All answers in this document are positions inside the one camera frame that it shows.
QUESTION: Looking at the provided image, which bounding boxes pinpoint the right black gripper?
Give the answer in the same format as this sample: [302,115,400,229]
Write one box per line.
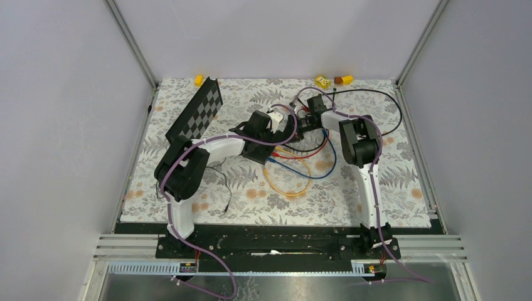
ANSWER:
[278,114,319,145]

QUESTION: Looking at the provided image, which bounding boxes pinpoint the thin black cable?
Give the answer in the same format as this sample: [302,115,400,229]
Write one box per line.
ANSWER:
[284,130,329,153]

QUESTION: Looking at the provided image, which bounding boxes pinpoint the black network switch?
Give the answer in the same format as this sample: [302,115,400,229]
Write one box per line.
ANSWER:
[241,141,275,165]

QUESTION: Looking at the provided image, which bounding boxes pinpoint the yellow ethernet cable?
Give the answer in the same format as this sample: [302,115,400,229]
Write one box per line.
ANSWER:
[262,146,313,198]

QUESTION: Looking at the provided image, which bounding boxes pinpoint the black ethernet cable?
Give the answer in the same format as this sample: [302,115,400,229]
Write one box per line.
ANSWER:
[330,86,403,137]

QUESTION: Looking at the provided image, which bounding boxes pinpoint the black power adapter with cord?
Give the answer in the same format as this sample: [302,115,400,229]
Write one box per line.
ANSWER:
[156,156,233,213]

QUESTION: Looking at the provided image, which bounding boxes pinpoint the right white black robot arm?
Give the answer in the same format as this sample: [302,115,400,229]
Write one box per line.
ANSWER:
[298,95,393,258]

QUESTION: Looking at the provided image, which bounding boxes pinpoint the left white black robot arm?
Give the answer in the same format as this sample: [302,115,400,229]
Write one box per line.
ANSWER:
[154,110,299,258]

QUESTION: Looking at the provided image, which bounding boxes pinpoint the floral patterned table mat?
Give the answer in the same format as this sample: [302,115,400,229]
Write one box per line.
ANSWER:
[120,78,430,228]

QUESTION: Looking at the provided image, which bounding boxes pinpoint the yellow owl toy block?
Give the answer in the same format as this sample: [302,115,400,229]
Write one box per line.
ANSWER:
[314,75,332,90]

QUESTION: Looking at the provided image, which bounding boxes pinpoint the yellow rectangular block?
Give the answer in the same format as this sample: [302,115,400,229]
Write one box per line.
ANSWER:
[341,75,354,85]

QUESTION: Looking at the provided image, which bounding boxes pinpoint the black white checkerboard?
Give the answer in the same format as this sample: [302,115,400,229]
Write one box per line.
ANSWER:
[165,77,223,144]

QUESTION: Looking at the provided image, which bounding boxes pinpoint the small yellow block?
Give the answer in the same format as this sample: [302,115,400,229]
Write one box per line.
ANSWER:
[194,75,204,87]

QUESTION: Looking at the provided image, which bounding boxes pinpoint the blue ethernet cable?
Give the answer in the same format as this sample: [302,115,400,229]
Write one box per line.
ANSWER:
[268,127,338,180]

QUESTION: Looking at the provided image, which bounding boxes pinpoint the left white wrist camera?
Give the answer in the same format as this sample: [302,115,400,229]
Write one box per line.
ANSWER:
[267,108,284,133]

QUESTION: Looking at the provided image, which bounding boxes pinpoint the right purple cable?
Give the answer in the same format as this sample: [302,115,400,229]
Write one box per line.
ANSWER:
[290,87,435,286]

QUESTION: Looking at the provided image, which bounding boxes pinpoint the purple cable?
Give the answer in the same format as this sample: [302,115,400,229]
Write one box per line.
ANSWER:
[290,87,435,286]
[159,103,299,300]

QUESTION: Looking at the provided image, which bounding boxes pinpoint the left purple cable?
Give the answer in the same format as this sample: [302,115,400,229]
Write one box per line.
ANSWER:
[159,103,299,300]

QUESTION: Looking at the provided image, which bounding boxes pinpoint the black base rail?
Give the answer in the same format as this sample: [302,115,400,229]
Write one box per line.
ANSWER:
[114,223,402,275]

